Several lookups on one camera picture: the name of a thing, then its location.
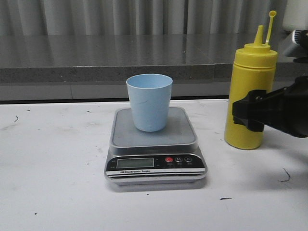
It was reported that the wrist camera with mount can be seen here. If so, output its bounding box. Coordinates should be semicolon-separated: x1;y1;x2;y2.
282;30;308;64

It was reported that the yellow squeeze bottle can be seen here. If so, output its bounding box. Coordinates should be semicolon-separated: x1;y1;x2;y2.
224;10;278;150

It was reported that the silver digital kitchen scale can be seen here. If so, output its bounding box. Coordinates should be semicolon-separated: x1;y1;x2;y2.
104;107;208;185

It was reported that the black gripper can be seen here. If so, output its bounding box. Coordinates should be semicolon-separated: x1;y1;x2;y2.
232;76;308;138

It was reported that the light blue plastic cup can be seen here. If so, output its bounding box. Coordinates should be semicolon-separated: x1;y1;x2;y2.
126;74;173;132

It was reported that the grey stone counter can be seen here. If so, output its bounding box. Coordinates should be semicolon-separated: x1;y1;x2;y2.
0;33;308;102

